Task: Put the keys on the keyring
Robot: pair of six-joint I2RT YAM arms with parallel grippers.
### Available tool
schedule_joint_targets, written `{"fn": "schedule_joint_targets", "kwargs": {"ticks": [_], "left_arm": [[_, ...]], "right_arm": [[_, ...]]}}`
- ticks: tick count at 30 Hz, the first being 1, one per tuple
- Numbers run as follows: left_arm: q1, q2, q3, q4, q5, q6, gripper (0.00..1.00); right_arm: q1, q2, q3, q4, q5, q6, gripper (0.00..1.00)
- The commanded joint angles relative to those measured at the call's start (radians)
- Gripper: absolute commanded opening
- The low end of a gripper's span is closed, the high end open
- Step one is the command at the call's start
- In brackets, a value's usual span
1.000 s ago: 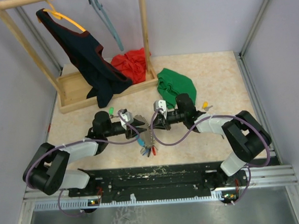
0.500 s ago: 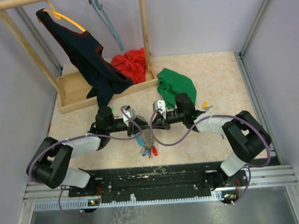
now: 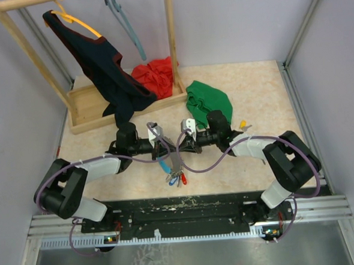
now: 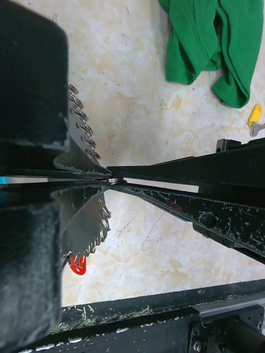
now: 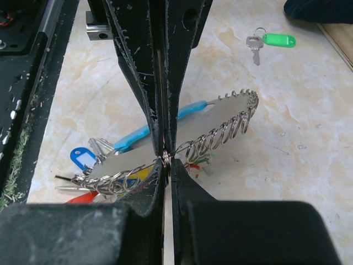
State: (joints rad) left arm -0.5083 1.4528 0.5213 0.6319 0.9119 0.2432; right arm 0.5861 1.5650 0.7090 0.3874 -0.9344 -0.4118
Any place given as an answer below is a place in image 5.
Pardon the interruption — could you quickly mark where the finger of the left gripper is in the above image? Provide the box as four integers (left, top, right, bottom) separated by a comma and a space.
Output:
164, 0, 212, 155

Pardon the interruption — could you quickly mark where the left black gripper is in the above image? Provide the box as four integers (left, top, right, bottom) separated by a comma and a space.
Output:
85, 0, 163, 156

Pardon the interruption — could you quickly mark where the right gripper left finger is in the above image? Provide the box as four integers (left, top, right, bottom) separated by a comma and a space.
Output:
1, 160, 167, 264

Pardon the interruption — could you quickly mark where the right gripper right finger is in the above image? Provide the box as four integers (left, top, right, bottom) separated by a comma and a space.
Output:
170, 159, 340, 264

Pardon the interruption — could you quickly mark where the large keyring with blue handle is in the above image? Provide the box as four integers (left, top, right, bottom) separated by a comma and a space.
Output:
58, 89, 259, 204

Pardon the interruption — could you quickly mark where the green tag key left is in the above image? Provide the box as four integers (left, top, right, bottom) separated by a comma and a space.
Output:
245, 27, 296, 66

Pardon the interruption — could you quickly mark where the dark navy garment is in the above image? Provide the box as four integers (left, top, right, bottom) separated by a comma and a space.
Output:
284, 0, 352, 24

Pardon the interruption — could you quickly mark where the wooden clothes rack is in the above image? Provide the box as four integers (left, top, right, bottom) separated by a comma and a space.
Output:
317, 24, 353, 71

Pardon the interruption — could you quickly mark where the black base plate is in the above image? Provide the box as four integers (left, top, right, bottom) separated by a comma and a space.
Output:
1, 1, 78, 208

